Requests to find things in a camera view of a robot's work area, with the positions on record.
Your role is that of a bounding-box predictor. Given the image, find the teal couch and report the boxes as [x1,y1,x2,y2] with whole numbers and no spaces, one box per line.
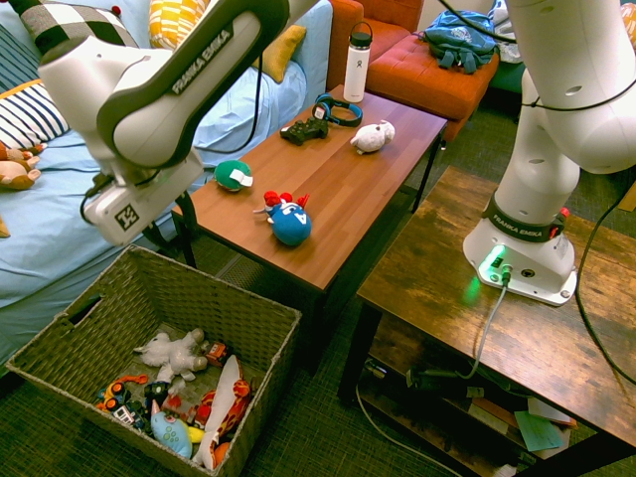
[488,59,529,96]

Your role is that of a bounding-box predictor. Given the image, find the white shaggy plush animal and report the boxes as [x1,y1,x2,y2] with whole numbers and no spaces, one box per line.
[132,327,211,385]

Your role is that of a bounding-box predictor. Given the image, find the teal paper sheet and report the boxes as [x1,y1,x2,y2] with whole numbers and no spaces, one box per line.
[513,408,565,453]

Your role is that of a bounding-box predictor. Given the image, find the black white checkered pillow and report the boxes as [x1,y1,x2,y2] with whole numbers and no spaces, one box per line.
[17,0,141,55]

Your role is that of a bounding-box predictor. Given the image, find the green round plush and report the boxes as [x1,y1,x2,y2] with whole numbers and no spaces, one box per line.
[213,159,254,194]

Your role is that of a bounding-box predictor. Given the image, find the blue plush with red ears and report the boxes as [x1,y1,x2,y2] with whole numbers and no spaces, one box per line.
[252,190,314,248]

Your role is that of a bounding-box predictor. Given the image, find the white floor cable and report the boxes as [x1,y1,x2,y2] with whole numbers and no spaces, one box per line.
[354,385,451,477]

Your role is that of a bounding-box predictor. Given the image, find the teal backpack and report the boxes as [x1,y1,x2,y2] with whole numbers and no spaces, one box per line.
[423,9,499,76]

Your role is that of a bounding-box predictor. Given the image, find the orange book on shelf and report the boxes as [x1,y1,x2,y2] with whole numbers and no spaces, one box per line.
[469,396,580,431]

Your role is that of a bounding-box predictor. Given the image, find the black game controller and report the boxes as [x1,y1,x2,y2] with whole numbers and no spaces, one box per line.
[279,116,331,147]

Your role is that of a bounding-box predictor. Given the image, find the navy white striped pillow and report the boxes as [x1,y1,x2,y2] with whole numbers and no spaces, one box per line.
[0,78,72,151]

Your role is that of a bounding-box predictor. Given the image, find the orange rectangular pillow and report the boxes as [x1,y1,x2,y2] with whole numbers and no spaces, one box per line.
[251,23,308,84]

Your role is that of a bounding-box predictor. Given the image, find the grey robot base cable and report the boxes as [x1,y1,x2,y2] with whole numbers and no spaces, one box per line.
[456,265,514,382]

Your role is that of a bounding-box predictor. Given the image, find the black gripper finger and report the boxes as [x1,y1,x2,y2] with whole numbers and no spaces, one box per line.
[141,221,169,252]
[174,190,196,226]

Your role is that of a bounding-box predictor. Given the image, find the orange armchair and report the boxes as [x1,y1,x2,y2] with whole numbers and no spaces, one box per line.
[326,0,424,93]

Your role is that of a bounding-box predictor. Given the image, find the reddish wooden coffee table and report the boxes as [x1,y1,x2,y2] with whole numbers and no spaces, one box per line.
[171,83,448,377]

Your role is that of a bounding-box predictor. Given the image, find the rustic brown side table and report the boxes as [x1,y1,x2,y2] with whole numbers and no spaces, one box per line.
[337,166,636,477]

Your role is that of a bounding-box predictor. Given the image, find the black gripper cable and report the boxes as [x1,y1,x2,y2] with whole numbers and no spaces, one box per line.
[191,52,264,155]

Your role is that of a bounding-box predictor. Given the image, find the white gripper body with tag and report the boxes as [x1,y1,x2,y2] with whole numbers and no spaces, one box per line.
[81,150,206,247]

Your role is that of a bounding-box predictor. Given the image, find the light blue covered sofa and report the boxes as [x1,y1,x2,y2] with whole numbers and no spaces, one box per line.
[0,0,334,367]

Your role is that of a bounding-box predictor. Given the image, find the small red toy truck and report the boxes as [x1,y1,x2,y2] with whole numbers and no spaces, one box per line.
[204,341,233,369]

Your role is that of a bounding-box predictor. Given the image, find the white water bottle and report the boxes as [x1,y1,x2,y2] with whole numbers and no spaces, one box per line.
[343,21,375,104]

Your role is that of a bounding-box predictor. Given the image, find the white black toy car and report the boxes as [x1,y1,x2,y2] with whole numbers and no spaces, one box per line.
[110,398,150,431]

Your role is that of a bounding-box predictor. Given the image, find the orange toy monster truck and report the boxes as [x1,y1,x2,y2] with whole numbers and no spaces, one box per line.
[95,373,150,411]

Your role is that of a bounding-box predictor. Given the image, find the woven wicker basket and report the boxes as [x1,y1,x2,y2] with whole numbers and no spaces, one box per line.
[4,243,303,477]

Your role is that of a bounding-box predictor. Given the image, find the yellow patterned bolster pillow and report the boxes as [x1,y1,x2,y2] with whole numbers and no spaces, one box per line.
[148,0,211,52]

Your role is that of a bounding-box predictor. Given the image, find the small white plush animal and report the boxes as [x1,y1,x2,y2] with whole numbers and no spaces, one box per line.
[349,119,398,156]

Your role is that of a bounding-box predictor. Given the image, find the light blue narwhal plush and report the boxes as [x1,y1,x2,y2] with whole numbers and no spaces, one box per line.
[149,398,206,460]

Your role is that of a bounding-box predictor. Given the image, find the brown plush animal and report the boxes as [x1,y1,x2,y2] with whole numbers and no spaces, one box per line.
[0,140,49,192]

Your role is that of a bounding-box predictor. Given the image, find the teal striped cushion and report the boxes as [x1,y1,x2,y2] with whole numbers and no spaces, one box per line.
[0,24,45,94]

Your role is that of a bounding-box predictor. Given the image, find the orange tufted ottoman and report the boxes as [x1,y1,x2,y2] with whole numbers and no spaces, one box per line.
[365,33,501,143]

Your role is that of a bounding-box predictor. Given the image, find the black cable on side table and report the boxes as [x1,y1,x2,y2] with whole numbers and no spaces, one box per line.
[573,196,636,388]

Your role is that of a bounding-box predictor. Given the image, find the orange white fish plush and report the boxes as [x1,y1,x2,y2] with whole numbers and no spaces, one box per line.
[191,353,252,471]

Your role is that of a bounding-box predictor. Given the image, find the grey crumpled clothing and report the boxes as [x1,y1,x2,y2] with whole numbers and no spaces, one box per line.
[489,0,524,65]

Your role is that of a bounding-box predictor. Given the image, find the blue black headphones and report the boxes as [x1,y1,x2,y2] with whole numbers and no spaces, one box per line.
[311,92,364,128]

